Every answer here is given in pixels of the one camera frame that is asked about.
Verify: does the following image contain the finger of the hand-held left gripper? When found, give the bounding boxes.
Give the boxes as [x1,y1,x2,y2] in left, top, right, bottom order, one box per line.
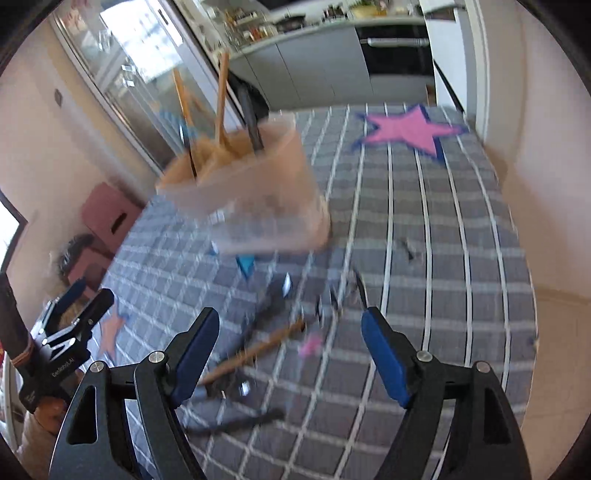
[69,288,115,333]
[39,278,88,324]

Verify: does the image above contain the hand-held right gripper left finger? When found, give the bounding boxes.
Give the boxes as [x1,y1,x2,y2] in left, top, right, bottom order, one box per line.
[48,307,221,480]

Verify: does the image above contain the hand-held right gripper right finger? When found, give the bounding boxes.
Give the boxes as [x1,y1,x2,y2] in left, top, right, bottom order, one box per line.
[360,305,534,480]

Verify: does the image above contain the dark translucent spoon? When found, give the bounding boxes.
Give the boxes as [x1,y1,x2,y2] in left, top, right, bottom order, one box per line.
[235,85,266,155]
[185,408,284,437]
[240,277,296,342]
[179,124,199,181]

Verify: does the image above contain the beige plastic utensil holder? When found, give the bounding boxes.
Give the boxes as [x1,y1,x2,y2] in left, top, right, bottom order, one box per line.
[154,111,332,256]

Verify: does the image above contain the grey checked star tablecloth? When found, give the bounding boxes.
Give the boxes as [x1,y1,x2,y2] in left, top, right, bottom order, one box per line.
[90,104,539,480]

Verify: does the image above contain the glass sliding door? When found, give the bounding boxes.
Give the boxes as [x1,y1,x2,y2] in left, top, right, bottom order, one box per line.
[51,0,241,176]

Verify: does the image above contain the grey kitchen base cabinets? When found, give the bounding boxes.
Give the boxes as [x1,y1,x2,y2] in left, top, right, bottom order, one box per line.
[228,16,437,112]

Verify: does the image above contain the black built-in oven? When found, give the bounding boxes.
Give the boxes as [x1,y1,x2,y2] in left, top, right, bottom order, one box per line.
[355,23,437,88]

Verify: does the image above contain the white refrigerator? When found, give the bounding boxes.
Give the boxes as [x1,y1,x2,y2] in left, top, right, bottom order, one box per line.
[418,0,490,134]

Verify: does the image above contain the spice rack with bottles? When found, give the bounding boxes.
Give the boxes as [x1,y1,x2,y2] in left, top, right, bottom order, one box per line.
[203,7,278,51]

